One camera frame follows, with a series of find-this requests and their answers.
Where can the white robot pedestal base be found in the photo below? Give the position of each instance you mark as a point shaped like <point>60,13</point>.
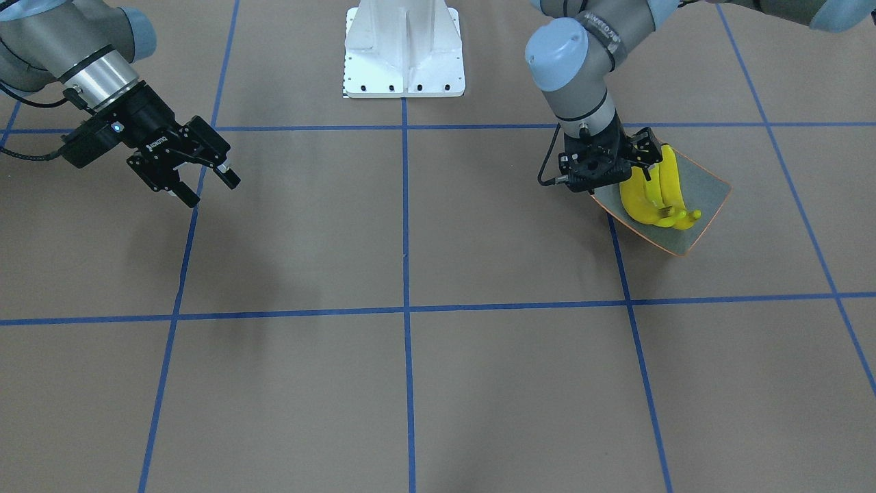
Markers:
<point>403,49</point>

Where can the yellow plastic banana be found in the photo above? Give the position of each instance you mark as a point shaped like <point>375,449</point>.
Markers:
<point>670,184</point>
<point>646,214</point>

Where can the grey square plate orange rim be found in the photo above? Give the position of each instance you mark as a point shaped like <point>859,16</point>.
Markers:
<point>701,190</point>

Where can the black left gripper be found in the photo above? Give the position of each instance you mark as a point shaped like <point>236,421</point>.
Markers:
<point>643,153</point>

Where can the yellow banana top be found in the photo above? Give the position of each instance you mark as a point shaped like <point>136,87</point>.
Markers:
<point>645,185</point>

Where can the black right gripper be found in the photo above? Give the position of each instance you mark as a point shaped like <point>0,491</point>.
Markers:
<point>147,123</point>

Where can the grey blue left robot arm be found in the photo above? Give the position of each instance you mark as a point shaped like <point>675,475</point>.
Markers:
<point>568,59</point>

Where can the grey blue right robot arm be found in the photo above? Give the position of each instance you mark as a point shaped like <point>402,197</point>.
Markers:
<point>83,52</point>

